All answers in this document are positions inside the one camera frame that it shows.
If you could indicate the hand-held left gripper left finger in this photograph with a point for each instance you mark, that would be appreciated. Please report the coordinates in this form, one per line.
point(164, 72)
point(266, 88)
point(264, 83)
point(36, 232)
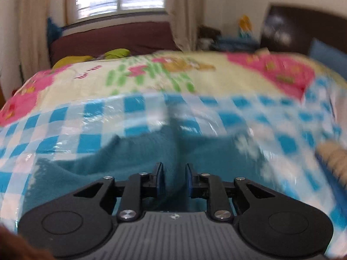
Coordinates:
point(160, 179)

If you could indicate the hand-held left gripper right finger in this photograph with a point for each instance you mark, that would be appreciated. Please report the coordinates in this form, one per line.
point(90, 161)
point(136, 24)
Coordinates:
point(189, 180)

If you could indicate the teal knitted garment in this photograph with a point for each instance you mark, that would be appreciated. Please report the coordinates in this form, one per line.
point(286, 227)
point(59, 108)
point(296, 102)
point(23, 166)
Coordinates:
point(135, 154)

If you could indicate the pile of dark clothes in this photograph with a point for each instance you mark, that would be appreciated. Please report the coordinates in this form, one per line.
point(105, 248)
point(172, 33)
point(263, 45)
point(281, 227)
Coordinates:
point(230, 43)

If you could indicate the blue white checkered plastic sheet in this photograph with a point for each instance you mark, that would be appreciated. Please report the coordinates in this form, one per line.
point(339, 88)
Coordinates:
point(81, 122)

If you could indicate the cartoon printed blanket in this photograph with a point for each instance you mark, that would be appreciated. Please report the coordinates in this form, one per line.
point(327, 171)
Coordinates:
point(217, 81)

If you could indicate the green cloth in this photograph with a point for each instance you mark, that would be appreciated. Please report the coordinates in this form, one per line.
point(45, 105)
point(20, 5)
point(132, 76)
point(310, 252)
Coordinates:
point(116, 53)

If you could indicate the beige striped cloth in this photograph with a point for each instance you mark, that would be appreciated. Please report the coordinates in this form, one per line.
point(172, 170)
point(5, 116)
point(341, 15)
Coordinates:
point(333, 154)

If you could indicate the yellow cloth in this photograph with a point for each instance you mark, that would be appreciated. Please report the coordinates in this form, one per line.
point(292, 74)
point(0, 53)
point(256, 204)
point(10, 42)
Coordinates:
point(71, 61)

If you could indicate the maroon sofa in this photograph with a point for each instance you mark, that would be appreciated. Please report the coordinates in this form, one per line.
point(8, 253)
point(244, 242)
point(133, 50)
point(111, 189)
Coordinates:
point(108, 38)

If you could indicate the yellow orange toy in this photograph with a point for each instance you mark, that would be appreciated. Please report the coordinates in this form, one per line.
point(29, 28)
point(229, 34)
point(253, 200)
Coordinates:
point(244, 24)

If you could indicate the beige curtain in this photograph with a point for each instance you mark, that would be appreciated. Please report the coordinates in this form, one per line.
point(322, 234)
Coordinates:
point(40, 27)
point(184, 13)

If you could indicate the dark wooden headboard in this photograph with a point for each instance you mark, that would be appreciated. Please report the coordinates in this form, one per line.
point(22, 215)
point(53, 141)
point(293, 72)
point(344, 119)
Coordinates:
point(298, 27)

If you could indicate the blue pillow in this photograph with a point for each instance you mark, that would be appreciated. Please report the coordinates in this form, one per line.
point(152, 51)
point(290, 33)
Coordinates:
point(328, 52)

